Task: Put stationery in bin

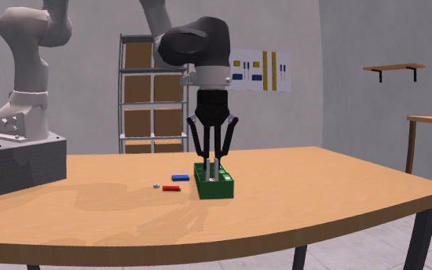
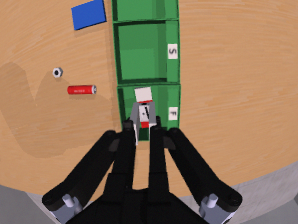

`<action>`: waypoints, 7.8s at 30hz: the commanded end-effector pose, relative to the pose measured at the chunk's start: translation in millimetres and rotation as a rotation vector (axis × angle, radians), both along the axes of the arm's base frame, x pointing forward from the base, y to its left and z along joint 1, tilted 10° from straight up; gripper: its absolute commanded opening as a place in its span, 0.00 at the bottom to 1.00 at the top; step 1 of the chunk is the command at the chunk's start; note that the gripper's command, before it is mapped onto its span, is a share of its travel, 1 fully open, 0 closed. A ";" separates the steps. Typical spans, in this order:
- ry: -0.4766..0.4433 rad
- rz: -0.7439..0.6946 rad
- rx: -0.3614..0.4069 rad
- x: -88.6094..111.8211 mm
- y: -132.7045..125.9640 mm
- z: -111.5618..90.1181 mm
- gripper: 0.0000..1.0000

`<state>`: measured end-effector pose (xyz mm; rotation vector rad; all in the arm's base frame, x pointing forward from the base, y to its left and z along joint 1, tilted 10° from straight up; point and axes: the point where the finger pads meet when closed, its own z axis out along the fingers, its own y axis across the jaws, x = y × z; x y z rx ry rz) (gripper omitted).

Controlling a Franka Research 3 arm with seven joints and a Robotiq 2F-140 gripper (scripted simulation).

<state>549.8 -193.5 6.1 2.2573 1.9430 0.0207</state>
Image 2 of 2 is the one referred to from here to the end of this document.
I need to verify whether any green three-compartment bin rack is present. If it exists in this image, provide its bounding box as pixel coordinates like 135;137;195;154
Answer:
111;0;181;130

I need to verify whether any red aa battery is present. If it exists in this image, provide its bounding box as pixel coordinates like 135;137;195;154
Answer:
67;85;96;94

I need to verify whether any grey hex nut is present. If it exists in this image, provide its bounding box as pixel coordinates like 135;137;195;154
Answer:
52;67;63;78

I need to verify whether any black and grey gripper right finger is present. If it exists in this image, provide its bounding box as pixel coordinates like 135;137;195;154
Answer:
147;101;243;224

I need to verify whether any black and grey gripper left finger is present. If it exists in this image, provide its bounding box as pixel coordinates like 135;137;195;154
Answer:
42;102;140;224

